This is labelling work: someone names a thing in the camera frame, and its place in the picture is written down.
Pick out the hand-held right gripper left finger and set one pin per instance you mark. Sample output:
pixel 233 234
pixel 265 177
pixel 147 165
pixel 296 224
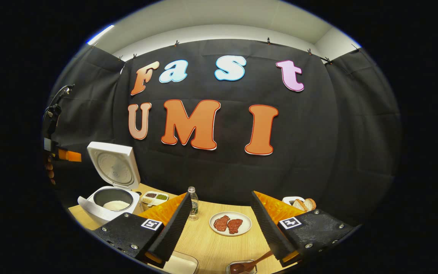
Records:
pixel 173 232

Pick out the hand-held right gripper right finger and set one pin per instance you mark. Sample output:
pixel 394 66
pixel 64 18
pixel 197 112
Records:
pixel 272 232

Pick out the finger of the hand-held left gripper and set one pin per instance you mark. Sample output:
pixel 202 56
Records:
pixel 70 155

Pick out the brown wooden spoon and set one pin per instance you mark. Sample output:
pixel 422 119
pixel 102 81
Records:
pixel 257 260

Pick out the white rice cooker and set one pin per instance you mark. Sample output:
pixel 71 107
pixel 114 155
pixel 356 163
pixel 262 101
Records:
pixel 108 167

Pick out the white round plate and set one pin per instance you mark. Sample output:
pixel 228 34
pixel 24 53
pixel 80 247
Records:
pixel 243 228

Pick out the clear plastic water bottle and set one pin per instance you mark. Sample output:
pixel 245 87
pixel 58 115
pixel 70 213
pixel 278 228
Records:
pixel 193 205

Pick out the white toaster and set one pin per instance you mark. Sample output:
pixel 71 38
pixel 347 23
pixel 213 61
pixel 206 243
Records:
pixel 289 199

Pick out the red meat piece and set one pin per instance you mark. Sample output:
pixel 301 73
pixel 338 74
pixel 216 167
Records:
pixel 235 225
pixel 221 223

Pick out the bread slice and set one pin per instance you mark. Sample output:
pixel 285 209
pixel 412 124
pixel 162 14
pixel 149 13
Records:
pixel 311 203
pixel 299 205

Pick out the white divided bean dish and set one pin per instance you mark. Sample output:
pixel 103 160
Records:
pixel 155 198

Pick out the ceiling light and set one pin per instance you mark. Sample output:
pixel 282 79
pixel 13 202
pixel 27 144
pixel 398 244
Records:
pixel 101 34

